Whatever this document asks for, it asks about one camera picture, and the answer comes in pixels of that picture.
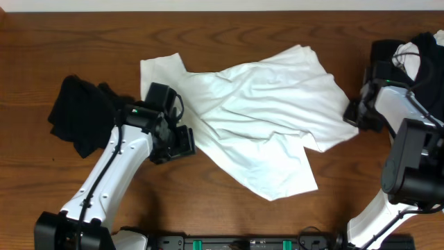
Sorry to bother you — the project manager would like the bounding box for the white t-shirt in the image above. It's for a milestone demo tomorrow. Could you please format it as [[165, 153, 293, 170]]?
[[140, 45, 359, 201]]

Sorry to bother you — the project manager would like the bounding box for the black garment pile right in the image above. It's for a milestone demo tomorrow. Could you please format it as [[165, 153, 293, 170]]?
[[370, 32, 443, 121]]

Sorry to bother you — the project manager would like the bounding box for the folded black garment left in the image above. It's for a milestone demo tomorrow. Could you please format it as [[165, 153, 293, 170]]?
[[48, 75, 135, 158]]

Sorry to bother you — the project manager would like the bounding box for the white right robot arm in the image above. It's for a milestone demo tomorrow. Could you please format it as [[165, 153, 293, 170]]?
[[335, 80, 443, 249]]

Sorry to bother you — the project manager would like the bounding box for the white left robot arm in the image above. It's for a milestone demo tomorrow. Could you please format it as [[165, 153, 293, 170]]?
[[34, 105, 196, 250]]

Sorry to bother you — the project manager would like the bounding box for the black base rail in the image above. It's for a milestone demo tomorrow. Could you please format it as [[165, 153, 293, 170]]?
[[133, 233, 346, 250]]

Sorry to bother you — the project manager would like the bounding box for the white garment in pile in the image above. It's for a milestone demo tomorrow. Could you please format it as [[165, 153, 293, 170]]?
[[392, 30, 443, 82]]

